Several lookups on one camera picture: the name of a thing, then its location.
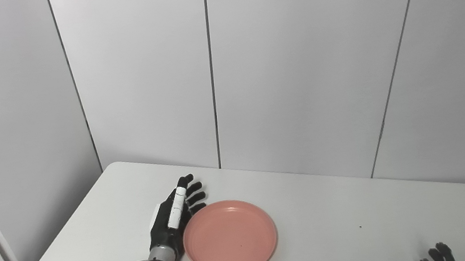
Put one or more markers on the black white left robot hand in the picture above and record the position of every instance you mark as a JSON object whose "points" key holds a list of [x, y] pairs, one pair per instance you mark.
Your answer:
{"points": [[170, 221]]}

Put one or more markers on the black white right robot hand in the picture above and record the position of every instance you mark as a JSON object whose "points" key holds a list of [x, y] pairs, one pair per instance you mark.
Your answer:
{"points": [[439, 256]]}

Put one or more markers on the pink round plate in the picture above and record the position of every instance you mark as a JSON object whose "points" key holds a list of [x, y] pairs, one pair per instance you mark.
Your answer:
{"points": [[230, 238]]}

